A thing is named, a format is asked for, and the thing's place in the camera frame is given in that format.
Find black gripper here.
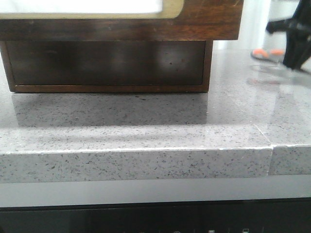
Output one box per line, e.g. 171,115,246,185
266,0,311,69

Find grey orange scissors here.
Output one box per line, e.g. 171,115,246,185
250,49,285,63

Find dark wooden drawer cabinet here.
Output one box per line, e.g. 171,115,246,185
0,40,213,93

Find black appliance control panel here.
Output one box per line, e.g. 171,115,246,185
0,198,311,233

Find wooden drawer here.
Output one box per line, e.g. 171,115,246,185
0,0,243,41
6,41,205,85

